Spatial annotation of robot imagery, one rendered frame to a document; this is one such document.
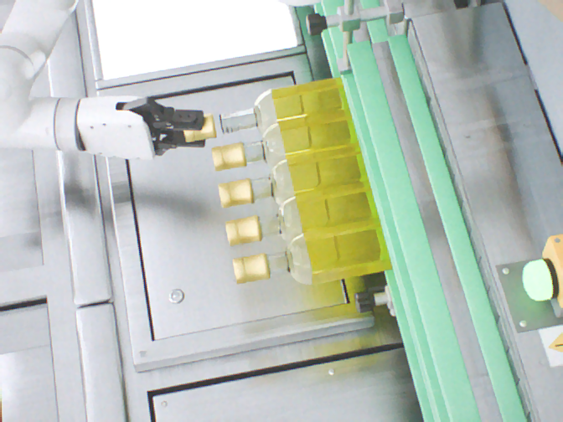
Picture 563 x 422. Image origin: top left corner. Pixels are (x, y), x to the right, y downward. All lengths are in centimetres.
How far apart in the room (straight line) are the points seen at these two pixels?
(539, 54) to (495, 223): 23
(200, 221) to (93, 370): 27
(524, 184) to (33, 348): 73
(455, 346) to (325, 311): 33
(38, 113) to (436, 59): 55
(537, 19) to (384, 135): 23
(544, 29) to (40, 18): 69
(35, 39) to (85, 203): 25
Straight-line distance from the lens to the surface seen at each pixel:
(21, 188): 176
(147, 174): 169
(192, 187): 167
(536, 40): 141
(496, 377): 126
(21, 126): 159
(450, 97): 141
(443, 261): 131
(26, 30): 163
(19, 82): 155
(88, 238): 165
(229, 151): 152
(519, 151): 138
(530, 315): 128
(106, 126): 155
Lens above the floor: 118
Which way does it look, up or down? 4 degrees down
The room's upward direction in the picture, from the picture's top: 100 degrees counter-clockwise
